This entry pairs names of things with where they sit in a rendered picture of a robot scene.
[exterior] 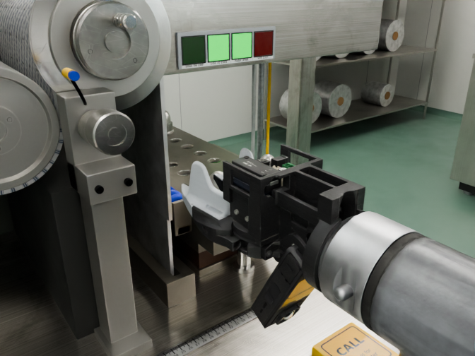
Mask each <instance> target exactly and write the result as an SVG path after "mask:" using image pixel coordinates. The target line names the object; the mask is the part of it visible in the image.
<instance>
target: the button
mask: <svg viewBox="0 0 475 356"><path fill-rule="evenodd" d="M312 356H399V355H398V354H397V353H396V352H395V351H393V350H391V349H390V348H389V347H387V346H386V345H384V344H383V343H381V342H380V341H379V340H377V339H376V338H374V337H373V336H371V335H370V334H369V333H367V332H366V331H364V330H363V329H362V328H360V327H359V326H357V325H355V324H354V323H353V322H351V323H349V324H347V325H346V326H344V327H343V328H341V329H339V330H338V331H336V332H335V333H333V334H331V335H330V336H328V337H327V338H325V339H324V340H322V341H320V342H318V343H317V344H316V345H314V346H313V347H312Z"/></svg>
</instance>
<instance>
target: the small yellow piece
mask: <svg viewBox="0 0 475 356"><path fill-rule="evenodd" d="M61 73H62V76H63V77H65V78H68V79H69V80H70V81H71V82H72V84H73V86H74V87H75V89H76V91H77V93H78V94H79V96H80V98H81V99H82V101H83V104H84V105H87V102H86V99H85V98H84V96H83V94H82V92H81V90H80V88H79V87H78V85H77V84H76V81H77V80H78V79H79V78H80V75H79V73H78V72H76V71H75V70H73V69H70V68H64V69H63V70H62V72H61Z"/></svg>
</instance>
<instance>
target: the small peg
mask: <svg viewBox="0 0 475 356"><path fill-rule="evenodd" d="M112 23H113V25H114V26H115V27H117V28H124V29H128V30H133V29H134V28H135V27H136V25H137V19H136V17H135V16H134V15H132V14H130V13H116V14H114V15H113V17H112Z"/></svg>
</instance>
